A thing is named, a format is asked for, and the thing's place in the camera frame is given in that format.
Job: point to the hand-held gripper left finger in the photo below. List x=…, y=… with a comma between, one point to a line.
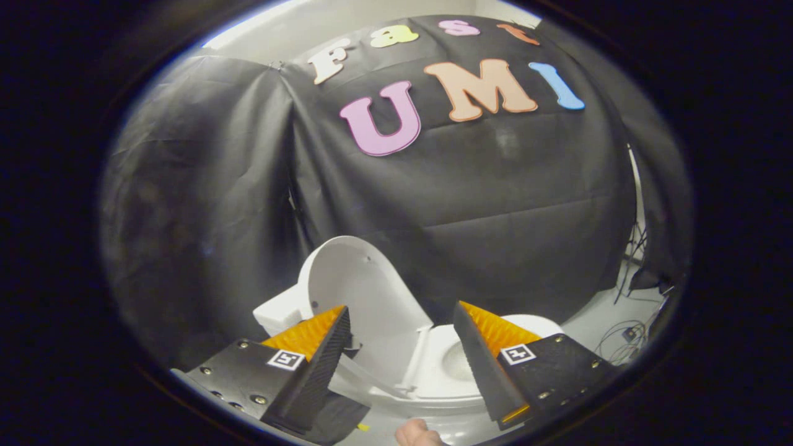
x=322, y=365

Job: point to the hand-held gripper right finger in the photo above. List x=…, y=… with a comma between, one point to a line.
x=478, y=359

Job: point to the white toilet lid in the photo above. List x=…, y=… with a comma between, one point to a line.
x=372, y=297

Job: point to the white toilet bowl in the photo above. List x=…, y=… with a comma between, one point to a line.
x=396, y=409

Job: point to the small black power adapter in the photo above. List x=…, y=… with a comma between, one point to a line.
x=630, y=334

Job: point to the black backdrop cloth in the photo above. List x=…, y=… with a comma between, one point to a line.
x=483, y=198

